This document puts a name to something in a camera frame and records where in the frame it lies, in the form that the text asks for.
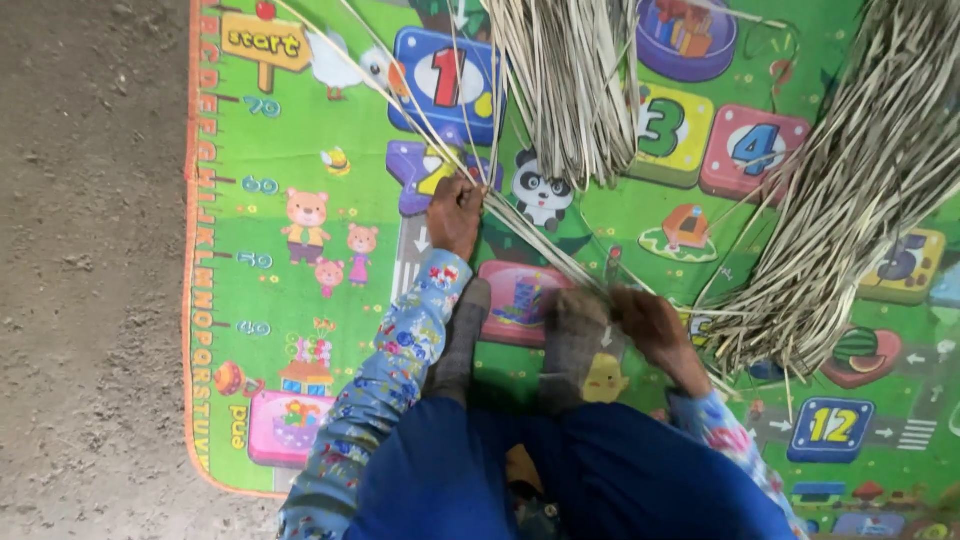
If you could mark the person's left hand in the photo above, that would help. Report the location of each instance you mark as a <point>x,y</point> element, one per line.
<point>453,221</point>

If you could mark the person's right hand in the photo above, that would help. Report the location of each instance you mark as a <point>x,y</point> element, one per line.
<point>660,330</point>

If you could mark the person's left fingers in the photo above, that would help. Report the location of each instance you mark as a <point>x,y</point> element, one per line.
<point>459,191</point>

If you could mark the person's right fingers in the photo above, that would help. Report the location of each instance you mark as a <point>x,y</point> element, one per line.
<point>630,311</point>

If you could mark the thin long straw strips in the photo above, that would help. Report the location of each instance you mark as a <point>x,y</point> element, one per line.
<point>536,238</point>

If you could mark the person's right grey sock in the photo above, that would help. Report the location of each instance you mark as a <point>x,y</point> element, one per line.
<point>574,349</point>

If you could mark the person's grey sock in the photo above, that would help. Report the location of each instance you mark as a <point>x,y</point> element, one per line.
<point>459,345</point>
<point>574,349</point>

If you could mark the colourful children's play mat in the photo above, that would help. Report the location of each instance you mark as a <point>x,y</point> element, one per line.
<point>315,225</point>

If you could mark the person's left grey sock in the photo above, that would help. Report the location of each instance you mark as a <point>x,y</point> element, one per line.
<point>459,345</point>

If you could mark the short-cut dry straw strip bundle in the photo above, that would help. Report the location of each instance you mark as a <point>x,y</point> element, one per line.
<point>570,82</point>

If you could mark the person's blue trousers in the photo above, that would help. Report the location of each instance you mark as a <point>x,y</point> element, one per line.
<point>570,480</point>

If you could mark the large dry straw strip bundle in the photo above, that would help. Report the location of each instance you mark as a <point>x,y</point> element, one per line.
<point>840,202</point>

